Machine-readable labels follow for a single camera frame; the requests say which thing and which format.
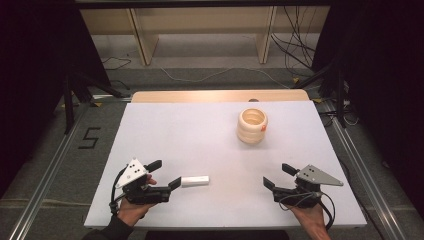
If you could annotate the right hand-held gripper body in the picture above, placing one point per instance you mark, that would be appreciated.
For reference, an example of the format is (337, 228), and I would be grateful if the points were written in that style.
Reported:
(311, 180)

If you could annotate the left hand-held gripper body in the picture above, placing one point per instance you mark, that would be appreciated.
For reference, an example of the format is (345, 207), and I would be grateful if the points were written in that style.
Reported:
(135, 173)

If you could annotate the small white rectangular block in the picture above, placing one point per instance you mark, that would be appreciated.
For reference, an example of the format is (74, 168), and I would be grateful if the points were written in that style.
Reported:
(195, 180)

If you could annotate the person's right hand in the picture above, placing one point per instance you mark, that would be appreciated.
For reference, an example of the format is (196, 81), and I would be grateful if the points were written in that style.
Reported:
(310, 217)

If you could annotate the person's left hand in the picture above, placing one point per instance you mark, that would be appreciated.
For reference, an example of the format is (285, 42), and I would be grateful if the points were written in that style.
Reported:
(132, 210)

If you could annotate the white table board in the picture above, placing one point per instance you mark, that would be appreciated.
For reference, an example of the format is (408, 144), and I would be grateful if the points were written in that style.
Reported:
(206, 150)

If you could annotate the cream ribbed cup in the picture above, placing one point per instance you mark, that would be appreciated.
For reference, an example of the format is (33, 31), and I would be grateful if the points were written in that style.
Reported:
(252, 128)

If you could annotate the yellow tape piece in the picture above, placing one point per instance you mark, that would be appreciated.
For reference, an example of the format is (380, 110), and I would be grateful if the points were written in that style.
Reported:
(317, 100)
(97, 104)
(295, 80)

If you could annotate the dark round table grommet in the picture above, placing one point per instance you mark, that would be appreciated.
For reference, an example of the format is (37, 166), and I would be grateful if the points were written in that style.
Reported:
(253, 100)

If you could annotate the wooden table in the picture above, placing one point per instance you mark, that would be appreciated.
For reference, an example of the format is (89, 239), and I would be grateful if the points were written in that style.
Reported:
(200, 96)

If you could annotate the black metal stand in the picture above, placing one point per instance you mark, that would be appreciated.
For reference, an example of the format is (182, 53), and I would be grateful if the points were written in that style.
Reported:
(340, 100)
(68, 106)

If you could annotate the light wooden desk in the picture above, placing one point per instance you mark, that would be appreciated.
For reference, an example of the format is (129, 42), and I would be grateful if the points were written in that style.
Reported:
(146, 40)

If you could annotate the black curtain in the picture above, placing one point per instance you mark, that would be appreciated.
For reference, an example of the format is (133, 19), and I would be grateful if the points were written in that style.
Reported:
(383, 66)
(36, 66)

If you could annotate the aluminium floor rail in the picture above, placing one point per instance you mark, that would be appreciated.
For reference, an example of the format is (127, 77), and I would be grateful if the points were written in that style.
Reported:
(363, 173)
(43, 180)

